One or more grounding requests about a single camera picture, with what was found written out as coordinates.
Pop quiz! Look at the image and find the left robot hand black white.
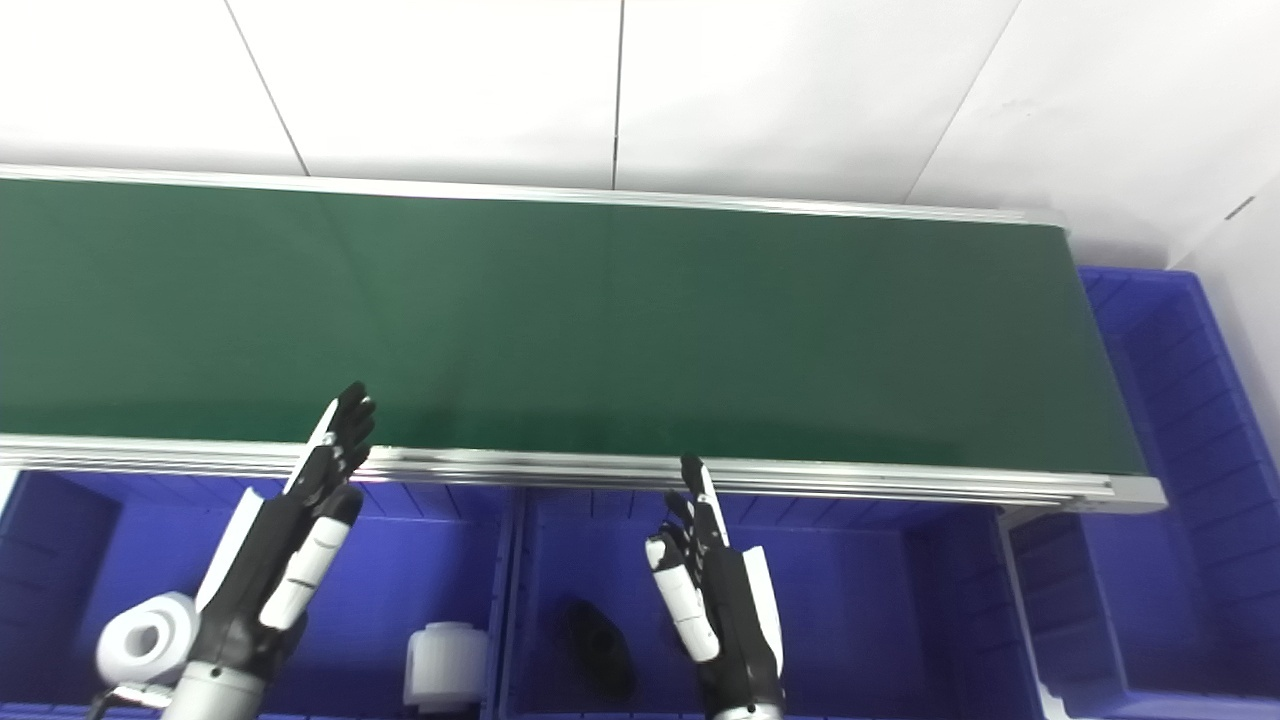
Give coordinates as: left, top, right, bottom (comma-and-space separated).
188, 382, 378, 683

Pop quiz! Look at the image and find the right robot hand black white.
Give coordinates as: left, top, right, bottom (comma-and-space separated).
646, 456, 788, 714

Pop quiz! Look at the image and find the white cylindrical plastic part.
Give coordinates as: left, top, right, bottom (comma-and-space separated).
95, 591, 201, 687
403, 621, 490, 714

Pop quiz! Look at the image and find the blue plastic bin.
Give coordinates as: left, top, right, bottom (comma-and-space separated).
497, 488, 1053, 720
1004, 265, 1280, 720
0, 470, 522, 720

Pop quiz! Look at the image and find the black plastic part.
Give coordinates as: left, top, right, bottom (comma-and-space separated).
564, 597, 637, 702

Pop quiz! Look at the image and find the green conveyor belt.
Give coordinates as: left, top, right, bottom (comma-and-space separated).
0, 178, 1149, 477
0, 163, 1169, 517

